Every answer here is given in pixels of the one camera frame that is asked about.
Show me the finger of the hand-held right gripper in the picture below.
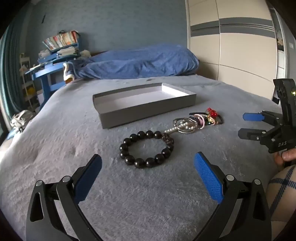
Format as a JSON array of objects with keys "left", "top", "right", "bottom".
[
  {"left": 243, "top": 111, "right": 284, "bottom": 127},
  {"left": 238, "top": 128, "right": 279, "bottom": 145}
]

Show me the grey cardboard box tray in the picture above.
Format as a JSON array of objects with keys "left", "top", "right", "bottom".
[{"left": 92, "top": 82, "right": 197, "bottom": 129}]

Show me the blue pillow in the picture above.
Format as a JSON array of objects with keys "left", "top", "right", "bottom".
[{"left": 63, "top": 43, "right": 200, "bottom": 80}]

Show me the black hair tie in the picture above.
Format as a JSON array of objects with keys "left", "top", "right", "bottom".
[{"left": 189, "top": 112, "right": 223, "bottom": 126}]

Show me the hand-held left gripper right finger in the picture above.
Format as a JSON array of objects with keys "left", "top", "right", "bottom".
[{"left": 194, "top": 152, "right": 272, "bottom": 241}]

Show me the white storage rack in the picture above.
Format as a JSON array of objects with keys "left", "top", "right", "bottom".
[{"left": 20, "top": 53, "right": 40, "bottom": 109}]

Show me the blue wooden desk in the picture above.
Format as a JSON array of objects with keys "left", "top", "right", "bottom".
[{"left": 25, "top": 38, "right": 81, "bottom": 109}]

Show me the teal curtain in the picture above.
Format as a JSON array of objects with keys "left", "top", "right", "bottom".
[{"left": 0, "top": 23, "right": 28, "bottom": 121}]

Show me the row of colourful books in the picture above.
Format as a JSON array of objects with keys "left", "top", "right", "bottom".
[{"left": 43, "top": 30, "right": 80, "bottom": 50}]

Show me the grey cloth bundle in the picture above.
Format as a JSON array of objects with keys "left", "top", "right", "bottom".
[{"left": 10, "top": 110, "right": 36, "bottom": 133}]

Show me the person's right hand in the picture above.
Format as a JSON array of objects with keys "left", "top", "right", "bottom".
[{"left": 275, "top": 148, "right": 296, "bottom": 167}]

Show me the stack of papers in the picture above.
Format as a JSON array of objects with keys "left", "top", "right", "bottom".
[{"left": 38, "top": 46, "right": 80, "bottom": 61}]

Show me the beige wardrobe with grey stripe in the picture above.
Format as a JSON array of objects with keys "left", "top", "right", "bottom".
[{"left": 185, "top": 0, "right": 285, "bottom": 101}]

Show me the silver wire bangle with pearls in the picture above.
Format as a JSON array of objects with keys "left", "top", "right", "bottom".
[{"left": 165, "top": 117, "right": 200, "bottom": 135}]

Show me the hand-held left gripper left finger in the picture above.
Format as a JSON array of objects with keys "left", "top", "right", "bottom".
[{"left": 25, "top": 153, "right": 103, "bottom": 241}]

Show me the red bead bracelet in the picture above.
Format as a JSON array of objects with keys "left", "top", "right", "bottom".
[{"left": 206, "top": 107, "right": 219, "bottom": 118}]

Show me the person's plaid trouser leg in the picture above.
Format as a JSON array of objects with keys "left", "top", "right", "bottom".
[{"left": 265, "top": 164, "right": 296, "bottom": 241}]

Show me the black bead bracelet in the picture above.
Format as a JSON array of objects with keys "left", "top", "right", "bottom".
[{"left": 119, "top": 130, "right": 174, "bottom": 169}]

